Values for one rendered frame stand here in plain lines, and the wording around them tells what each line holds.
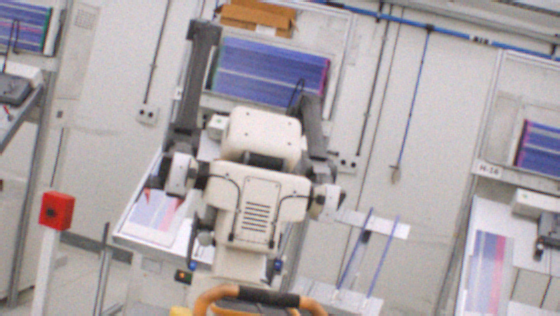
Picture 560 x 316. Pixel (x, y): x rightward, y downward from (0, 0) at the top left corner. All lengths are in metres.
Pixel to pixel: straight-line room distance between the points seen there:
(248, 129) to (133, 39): 3.15
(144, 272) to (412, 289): 2.13
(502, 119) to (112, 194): 2.92
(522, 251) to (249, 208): 1.53
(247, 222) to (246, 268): 0.15
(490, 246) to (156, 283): 1.52
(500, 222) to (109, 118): 3.00
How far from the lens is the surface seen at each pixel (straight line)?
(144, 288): 3.24
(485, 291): 2.86
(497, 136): 3.29
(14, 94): 3.50
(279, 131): 1.93
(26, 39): 3.62
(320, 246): 4.67
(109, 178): 5.04
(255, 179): 1.85
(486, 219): 3.09
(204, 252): 2.82
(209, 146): 3.19
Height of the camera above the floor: 1.44
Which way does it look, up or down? 5 degrees down
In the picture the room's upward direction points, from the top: 13 degrees clockwise
